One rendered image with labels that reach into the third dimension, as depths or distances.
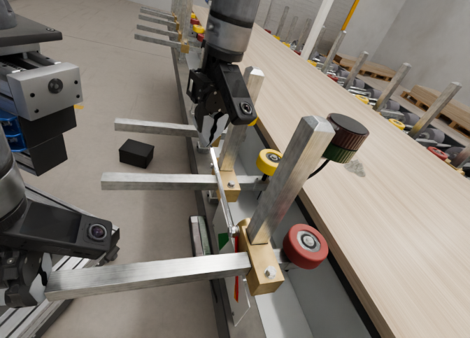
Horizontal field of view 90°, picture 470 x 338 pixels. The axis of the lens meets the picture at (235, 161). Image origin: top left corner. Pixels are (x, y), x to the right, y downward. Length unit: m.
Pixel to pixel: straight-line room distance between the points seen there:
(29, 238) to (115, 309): 1.03
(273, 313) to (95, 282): 0.45
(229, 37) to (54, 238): 0.36
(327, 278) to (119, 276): 0.45
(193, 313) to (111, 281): 0.93
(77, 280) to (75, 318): 0.91
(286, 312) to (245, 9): 0.69
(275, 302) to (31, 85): 0.75
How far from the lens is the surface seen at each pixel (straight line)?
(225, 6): 0.43
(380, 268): 0.57
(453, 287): 0.68
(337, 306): 0.66
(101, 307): 1.34
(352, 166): 0.78
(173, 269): 0.43
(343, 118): 0.37
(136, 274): 0.43
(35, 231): 0.33
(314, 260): 0.47
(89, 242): 0.34
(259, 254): 0.47
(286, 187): 0.37
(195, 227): 0.68
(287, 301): 0.75
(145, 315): 1.32
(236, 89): 0.43
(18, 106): 0.67
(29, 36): 0.72
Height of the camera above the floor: 1.25
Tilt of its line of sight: 36 degrees down
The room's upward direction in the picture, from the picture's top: 19 degrees clockwise
